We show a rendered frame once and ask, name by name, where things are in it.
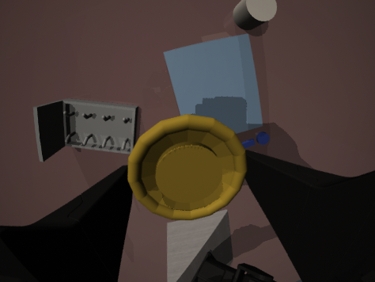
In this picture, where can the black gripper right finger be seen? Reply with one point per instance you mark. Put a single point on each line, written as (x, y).
(319, 217)

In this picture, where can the light blue flat mat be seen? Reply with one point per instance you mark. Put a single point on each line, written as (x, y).
(217, 78)

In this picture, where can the grey cylinder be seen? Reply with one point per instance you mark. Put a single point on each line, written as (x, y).
(252, 13)

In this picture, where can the golden yellow round plate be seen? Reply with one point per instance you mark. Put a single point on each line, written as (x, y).
(187, 167)

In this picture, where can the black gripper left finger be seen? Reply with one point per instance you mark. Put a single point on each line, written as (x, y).
(80, 242)

